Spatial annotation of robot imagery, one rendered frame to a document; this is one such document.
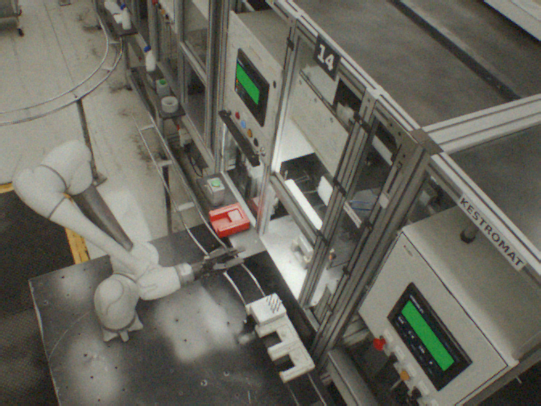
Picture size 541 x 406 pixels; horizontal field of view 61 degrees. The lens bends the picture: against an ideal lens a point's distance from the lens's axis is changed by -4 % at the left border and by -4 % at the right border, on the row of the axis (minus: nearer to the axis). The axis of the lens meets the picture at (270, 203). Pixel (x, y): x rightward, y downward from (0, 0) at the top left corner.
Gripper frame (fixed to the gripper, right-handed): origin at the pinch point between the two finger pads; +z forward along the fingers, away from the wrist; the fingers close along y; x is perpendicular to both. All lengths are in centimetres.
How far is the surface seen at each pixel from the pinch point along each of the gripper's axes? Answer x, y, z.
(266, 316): -20.8, -19.7, 4.8
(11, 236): 138, -111, -99
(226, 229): 24.5, -15.9, 6.9
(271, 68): 27, 67, 20
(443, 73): -17, 89, 51
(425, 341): -73, 48, 18
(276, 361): -37.4, -29.0, 2.4
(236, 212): 32.9, -17.3, 15.8
